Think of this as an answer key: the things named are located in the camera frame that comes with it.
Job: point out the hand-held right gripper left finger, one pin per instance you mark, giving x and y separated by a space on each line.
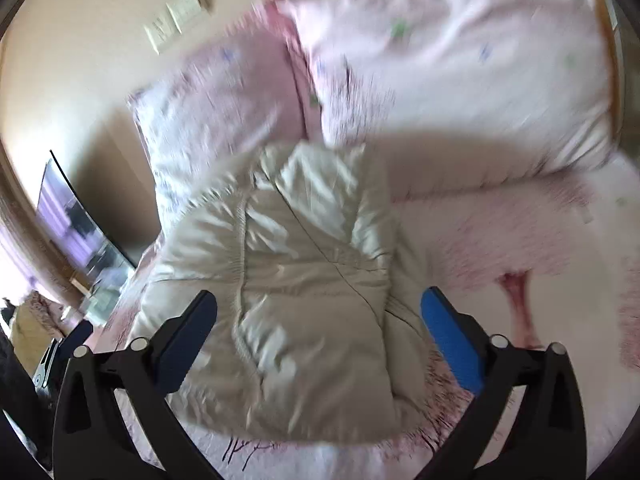
182 345

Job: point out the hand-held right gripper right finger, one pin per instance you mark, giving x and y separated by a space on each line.
452 340

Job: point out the cream puffer jacket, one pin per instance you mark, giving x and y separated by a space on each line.
300 280

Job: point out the pink printed bed sheet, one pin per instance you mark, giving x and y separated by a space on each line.
525 260

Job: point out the beige cloth pile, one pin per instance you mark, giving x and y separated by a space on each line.
32 325

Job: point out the flat screen television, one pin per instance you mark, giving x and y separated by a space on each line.
80 220

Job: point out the small pink floral pillow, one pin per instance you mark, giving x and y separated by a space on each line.
220 110

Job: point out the large pink floral pillow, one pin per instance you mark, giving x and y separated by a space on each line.
450 70

